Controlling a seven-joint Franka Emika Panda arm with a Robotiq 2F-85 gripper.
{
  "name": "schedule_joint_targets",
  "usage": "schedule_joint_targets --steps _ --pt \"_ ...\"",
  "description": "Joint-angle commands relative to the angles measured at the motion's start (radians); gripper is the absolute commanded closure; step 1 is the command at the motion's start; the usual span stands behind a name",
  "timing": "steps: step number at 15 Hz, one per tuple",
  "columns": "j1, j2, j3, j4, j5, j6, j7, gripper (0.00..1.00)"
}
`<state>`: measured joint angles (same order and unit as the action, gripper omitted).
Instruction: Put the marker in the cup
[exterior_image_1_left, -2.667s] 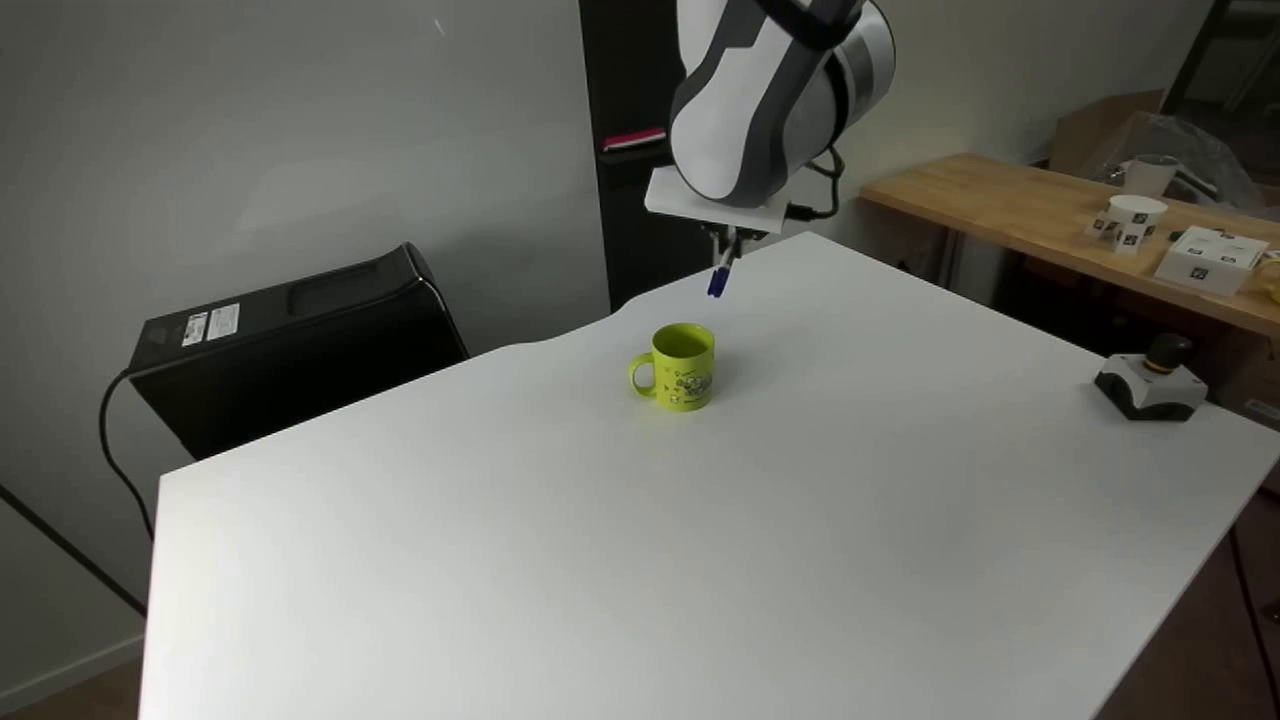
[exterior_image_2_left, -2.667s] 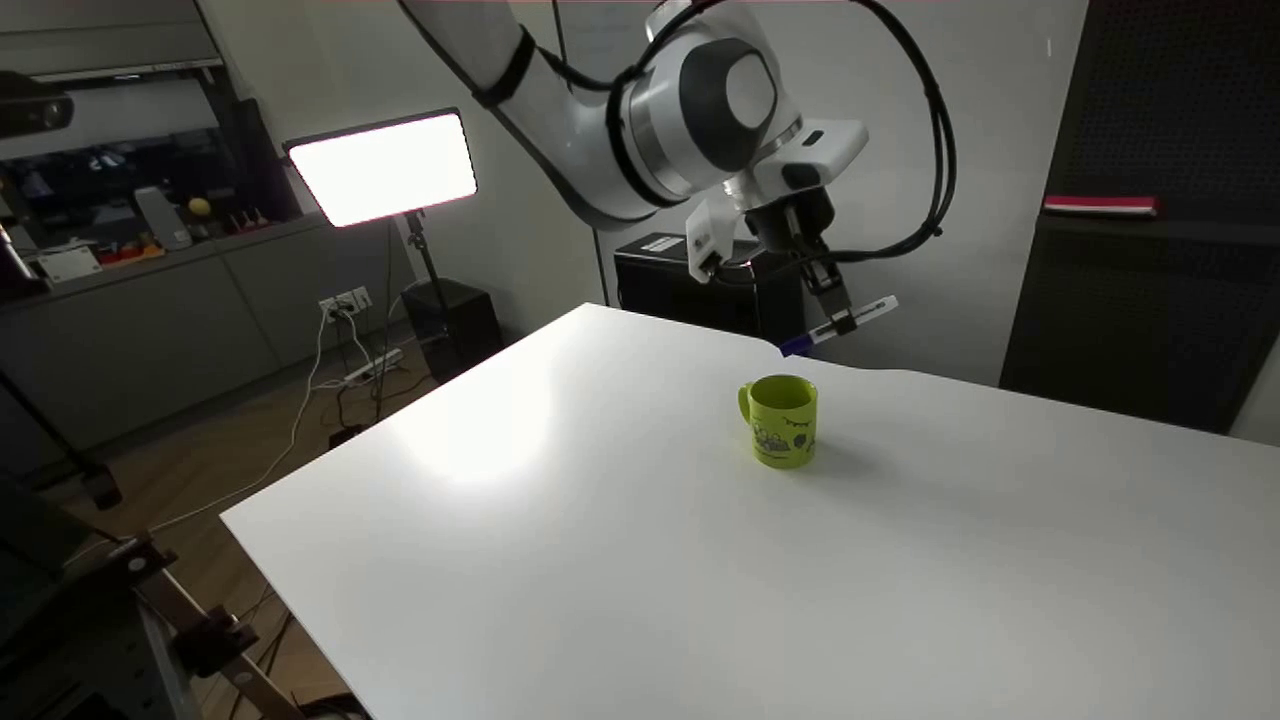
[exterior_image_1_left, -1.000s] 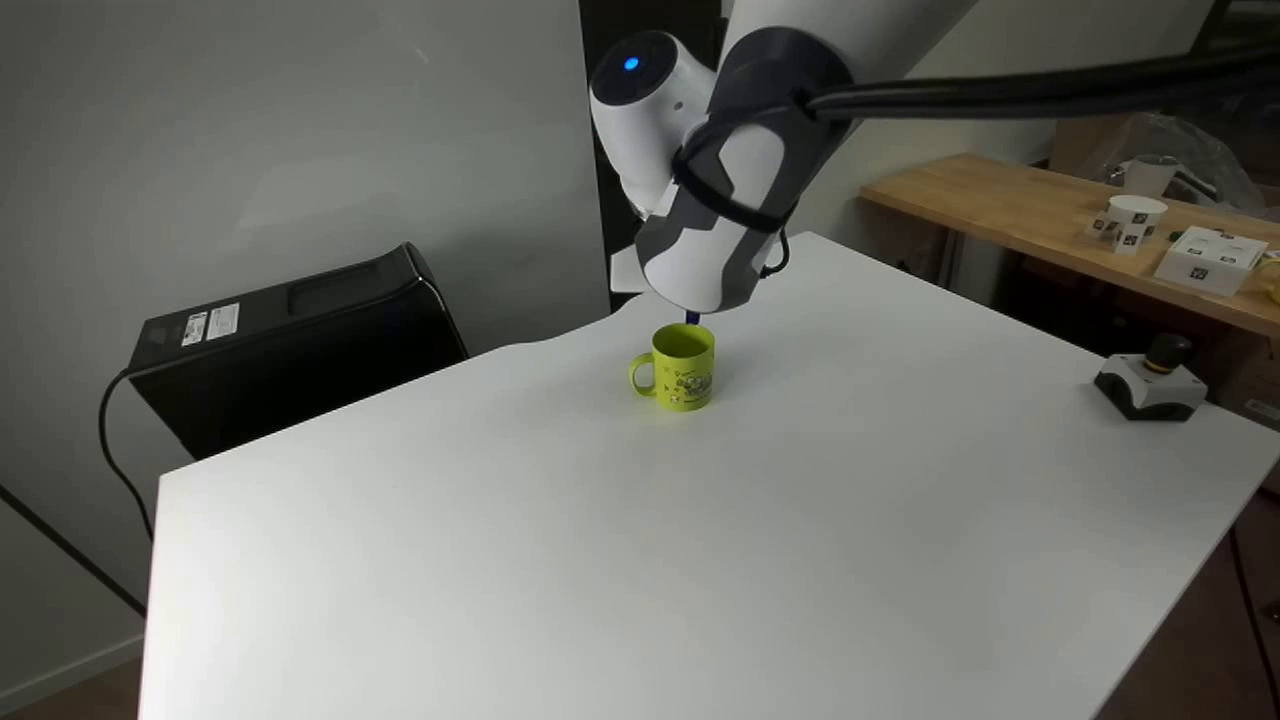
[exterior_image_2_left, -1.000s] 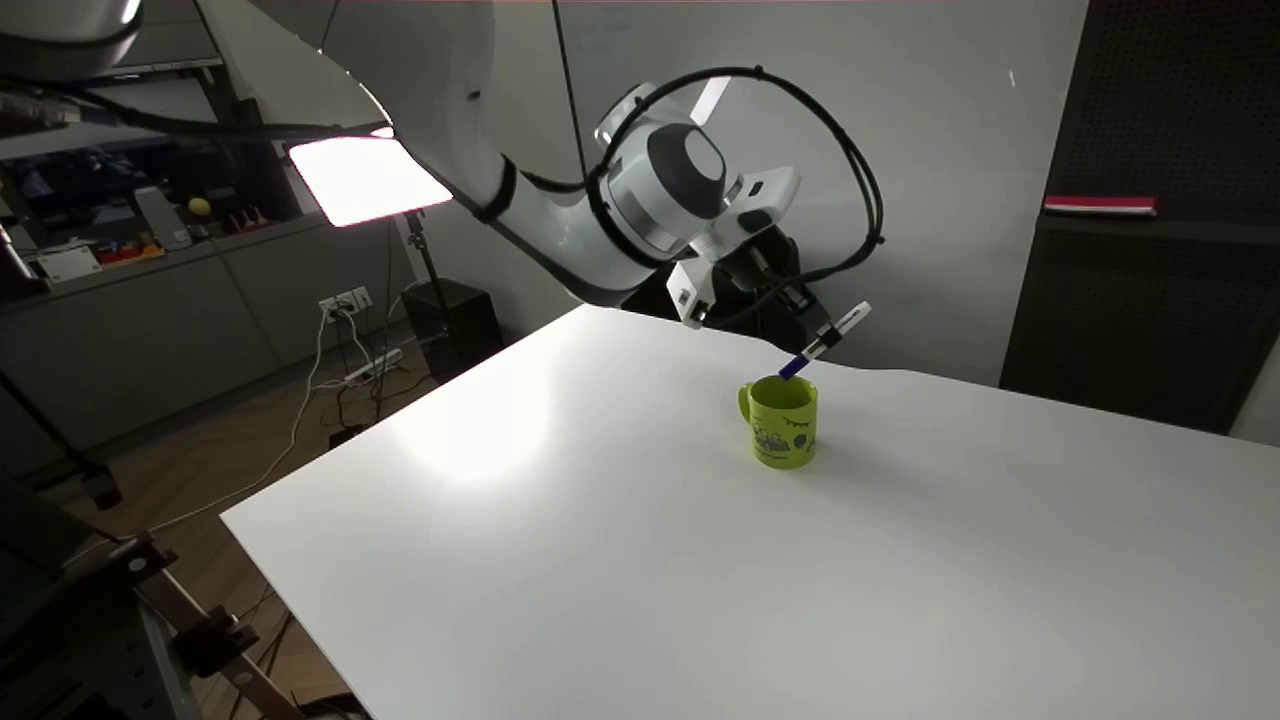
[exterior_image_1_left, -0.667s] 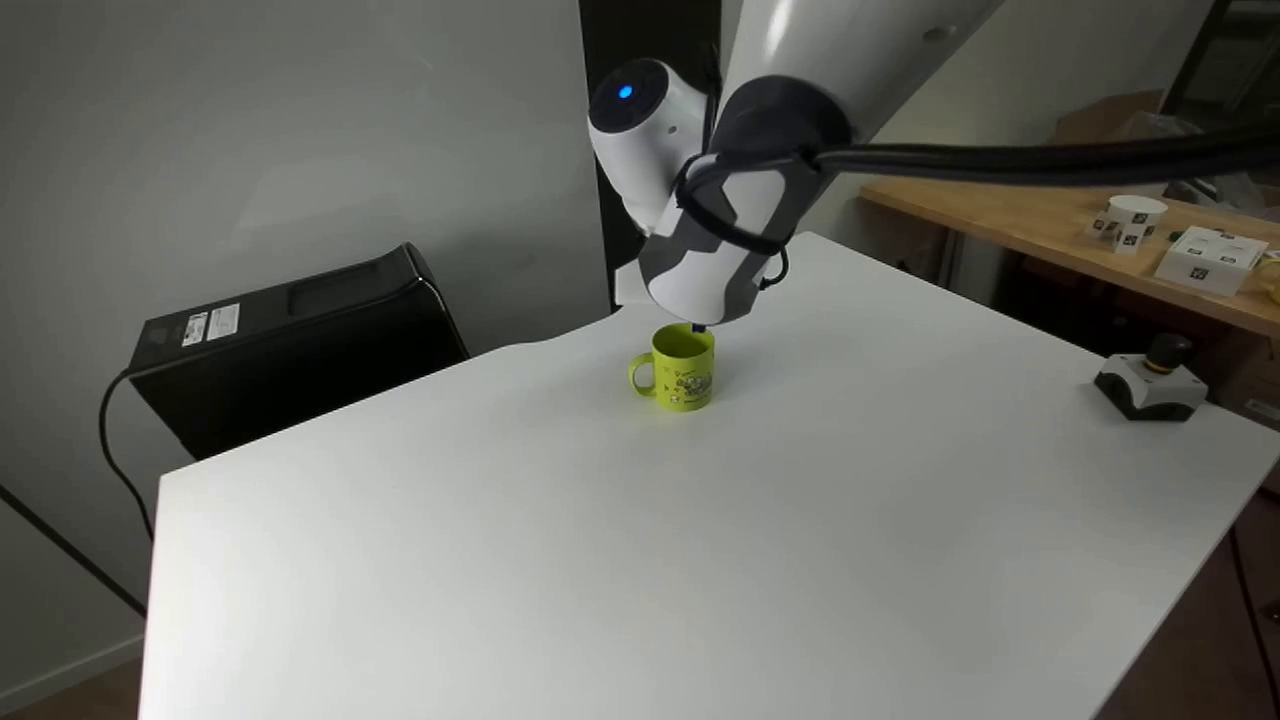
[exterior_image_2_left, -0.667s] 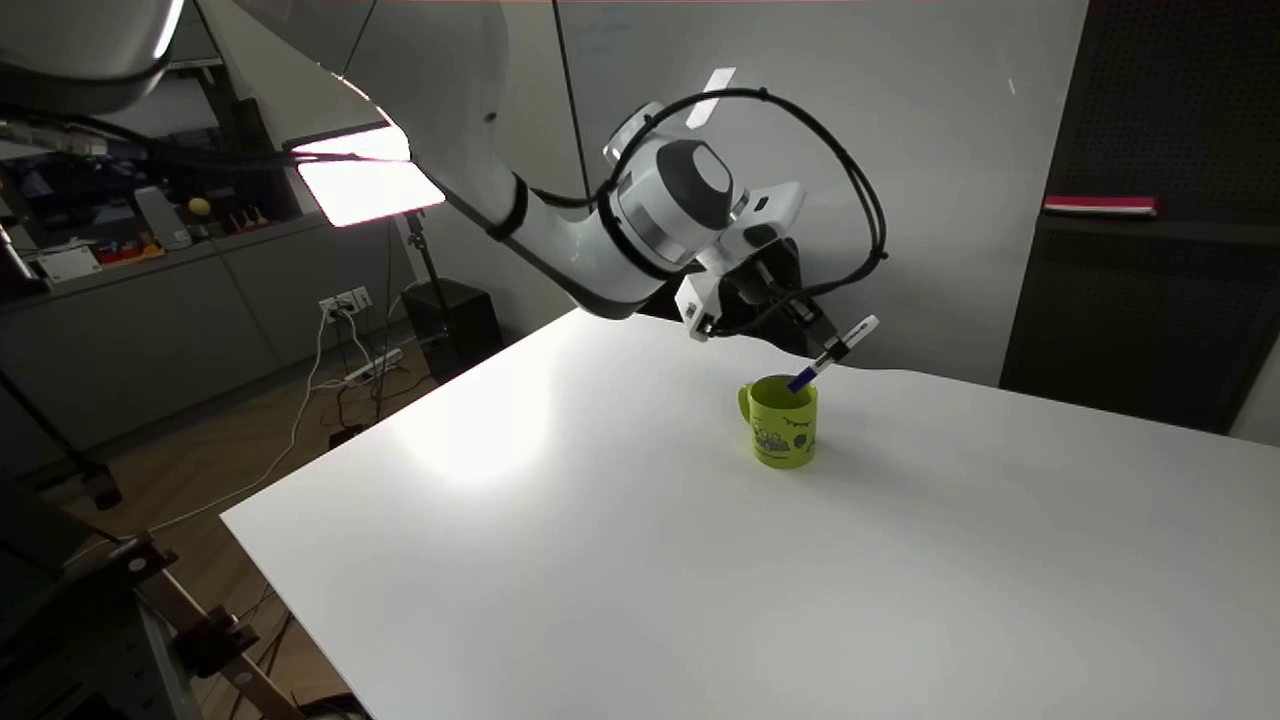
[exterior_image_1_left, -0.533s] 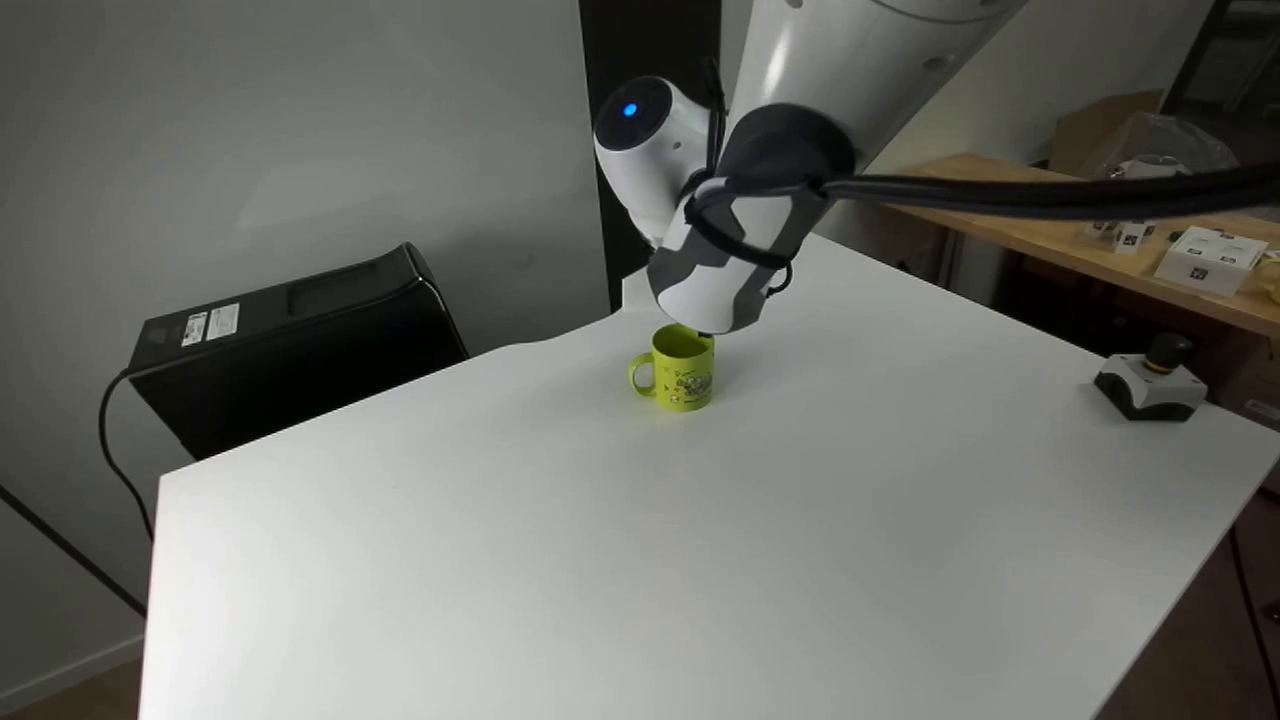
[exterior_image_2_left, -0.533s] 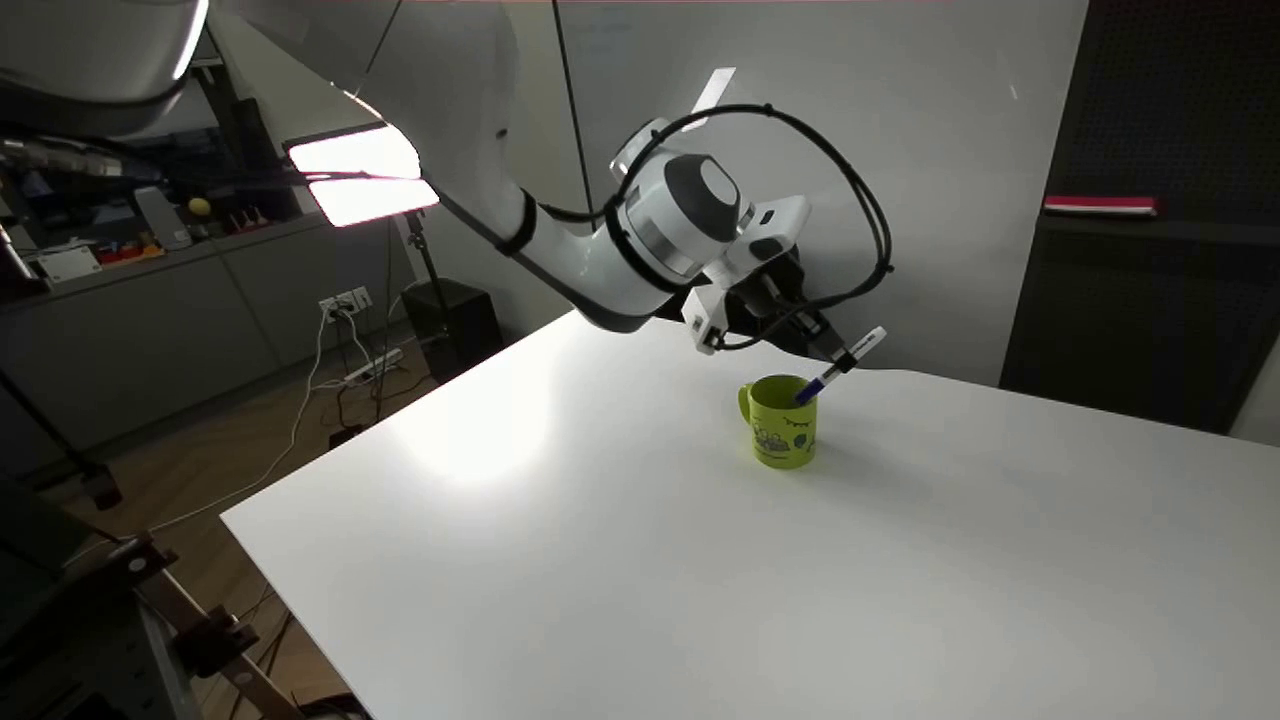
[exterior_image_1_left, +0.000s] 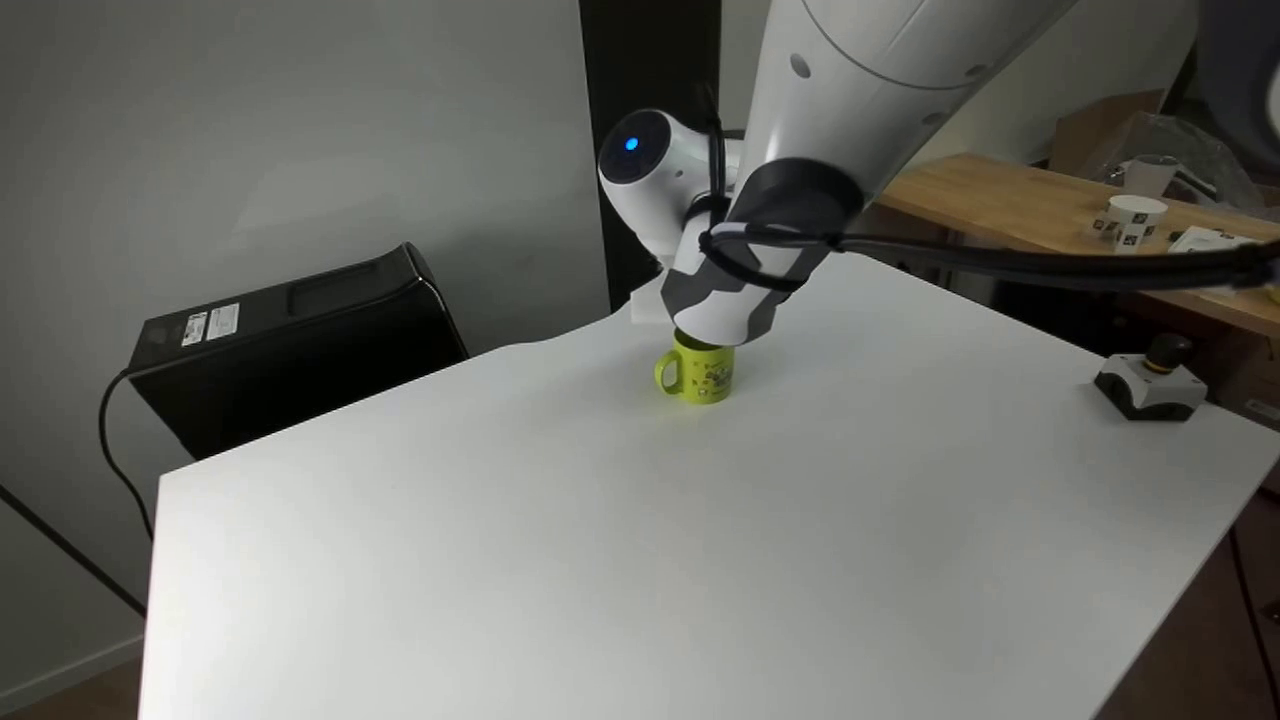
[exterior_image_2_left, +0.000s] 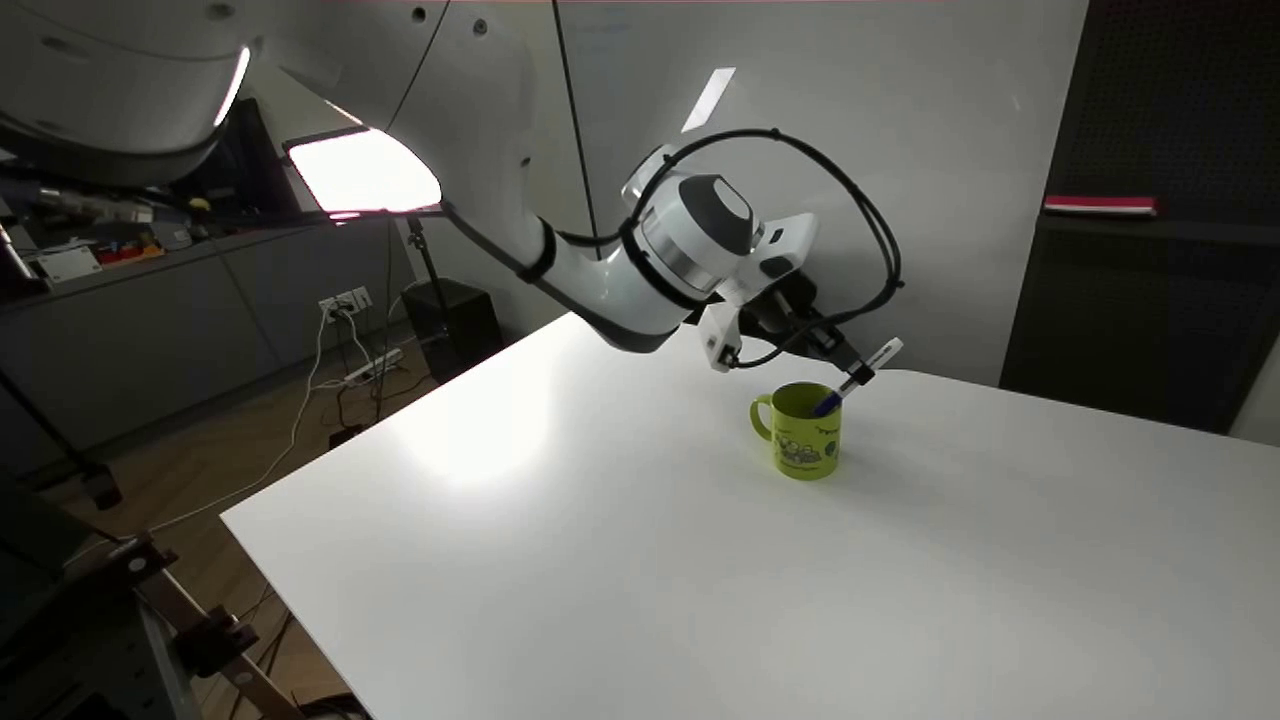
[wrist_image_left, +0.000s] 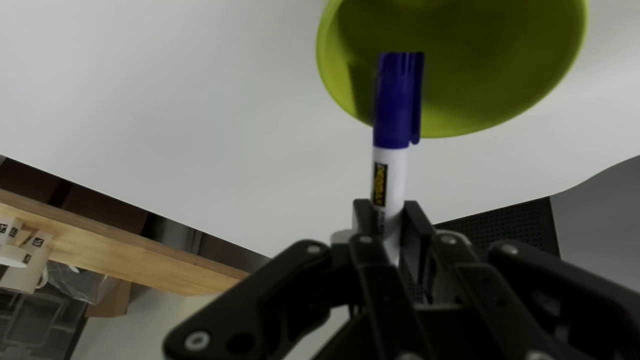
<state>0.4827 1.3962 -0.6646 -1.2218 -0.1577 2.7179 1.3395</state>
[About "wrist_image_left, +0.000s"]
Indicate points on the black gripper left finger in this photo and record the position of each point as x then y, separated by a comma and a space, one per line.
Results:
280, 307

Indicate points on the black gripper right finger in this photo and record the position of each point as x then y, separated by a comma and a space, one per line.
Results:
521, 300

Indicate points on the blue capped white marker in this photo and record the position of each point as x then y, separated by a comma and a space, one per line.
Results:
394, 132

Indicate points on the wooden side table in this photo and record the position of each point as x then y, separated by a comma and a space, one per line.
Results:
112, 250

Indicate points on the green mug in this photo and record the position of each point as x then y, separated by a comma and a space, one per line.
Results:
480, 60

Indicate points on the white box with markers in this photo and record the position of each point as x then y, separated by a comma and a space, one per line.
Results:
18, 250

